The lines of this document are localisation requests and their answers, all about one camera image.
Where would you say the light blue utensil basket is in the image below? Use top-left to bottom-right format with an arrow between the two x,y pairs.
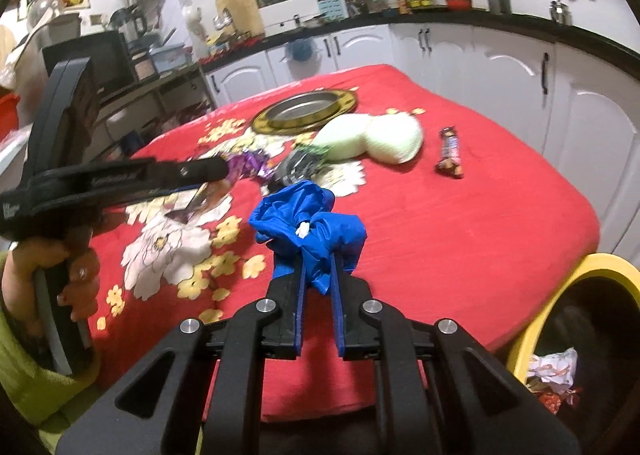
318,0 -> 349,22

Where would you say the red floral table cloth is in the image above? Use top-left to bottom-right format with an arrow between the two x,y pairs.
86,62 -> 601,424

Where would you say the black microwave oven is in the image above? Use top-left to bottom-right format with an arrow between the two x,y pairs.
41,29 -> 138,101

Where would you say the yellow rimmed black trash bin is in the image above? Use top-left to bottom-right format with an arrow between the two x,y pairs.
506,253 -> 639,454

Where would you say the black silver snack wrapper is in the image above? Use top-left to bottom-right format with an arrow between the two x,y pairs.
268,144 -> 329,192

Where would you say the green sponge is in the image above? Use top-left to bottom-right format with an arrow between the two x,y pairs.
311,114 -> 384,161
364,112 -> 423,164

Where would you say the grey metal canister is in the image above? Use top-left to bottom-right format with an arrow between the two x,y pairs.
487,0 -> 512,15

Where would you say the red bowl on counter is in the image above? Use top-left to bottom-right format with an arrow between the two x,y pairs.
446,0 -> 473,12

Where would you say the red snack wrapper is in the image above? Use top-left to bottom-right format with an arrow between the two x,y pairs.
526,378 -> 582,415

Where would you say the wooden cutting board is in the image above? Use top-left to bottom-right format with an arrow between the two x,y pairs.
216,0 -> 265,37

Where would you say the white orange plastic bag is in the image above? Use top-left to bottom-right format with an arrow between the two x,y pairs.
526,348 -> 578,395

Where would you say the blue plastic bag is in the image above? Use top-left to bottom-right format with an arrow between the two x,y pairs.
248,181 -> 367,295

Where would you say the green sleeve forearm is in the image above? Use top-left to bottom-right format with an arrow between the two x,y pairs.
1,249 -> 100,454

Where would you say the orange snack packet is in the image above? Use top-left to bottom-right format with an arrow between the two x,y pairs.
165,180 -> 232,224

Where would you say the round gold metal tray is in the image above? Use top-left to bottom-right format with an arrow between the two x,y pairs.
250,90 -> 358,135

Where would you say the blue hanging pot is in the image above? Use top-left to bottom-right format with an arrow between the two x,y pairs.
285,38 -> 316,63

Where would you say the brown chocolate bar wrapper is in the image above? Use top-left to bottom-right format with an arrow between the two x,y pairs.
435,126 -> 463,178

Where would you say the steel kettle on counter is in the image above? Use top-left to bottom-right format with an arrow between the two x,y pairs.
549,0 -> 573,27

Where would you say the purple candy wrapper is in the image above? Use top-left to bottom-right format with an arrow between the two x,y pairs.
226,149 -> 274,184

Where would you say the person's left hand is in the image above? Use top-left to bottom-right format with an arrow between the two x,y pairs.
1,237 -> 100,338

